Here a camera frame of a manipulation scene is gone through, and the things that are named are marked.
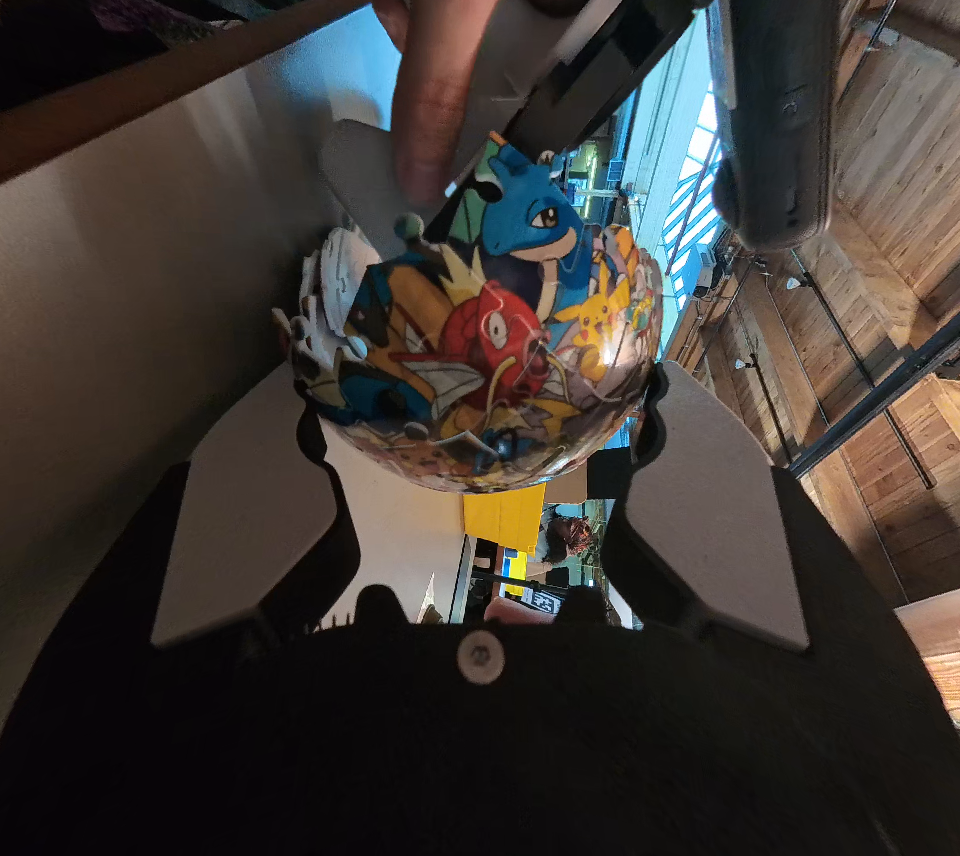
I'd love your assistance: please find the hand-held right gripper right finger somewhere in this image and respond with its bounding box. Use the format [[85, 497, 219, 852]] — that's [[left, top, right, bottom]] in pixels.
[[601, 360, 811, 652]]

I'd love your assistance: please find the black steel beam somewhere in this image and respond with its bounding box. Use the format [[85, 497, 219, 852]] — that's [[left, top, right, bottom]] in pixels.
[[791, 316, 960, 478]]

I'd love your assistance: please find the large paned window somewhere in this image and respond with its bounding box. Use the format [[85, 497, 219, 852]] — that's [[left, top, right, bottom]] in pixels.
[[663, 91, 725, 280]]

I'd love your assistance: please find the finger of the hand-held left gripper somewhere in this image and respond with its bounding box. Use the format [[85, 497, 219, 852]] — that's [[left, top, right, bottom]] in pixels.
[[322, 0, 678, 265]]

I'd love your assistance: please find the yellow plastic bin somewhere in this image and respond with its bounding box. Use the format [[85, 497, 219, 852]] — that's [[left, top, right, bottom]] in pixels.
[[462, 489, 547, 561]]

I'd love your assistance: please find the patterned dark cloth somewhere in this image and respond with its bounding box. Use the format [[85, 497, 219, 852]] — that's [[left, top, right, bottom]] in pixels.
[[0, 0, 245, 51]]

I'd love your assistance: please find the colourful cartoon puzzle ball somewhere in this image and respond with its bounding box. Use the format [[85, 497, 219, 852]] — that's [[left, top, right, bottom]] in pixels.
[[271, 132, 665, 495]]

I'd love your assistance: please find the dark storage shelving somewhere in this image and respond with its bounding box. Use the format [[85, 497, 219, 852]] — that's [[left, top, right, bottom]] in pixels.
[[562, 144, 631, 205]]

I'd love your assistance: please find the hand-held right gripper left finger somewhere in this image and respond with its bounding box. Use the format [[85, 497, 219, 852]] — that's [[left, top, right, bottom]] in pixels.
[[150, 365, 361, 649]]

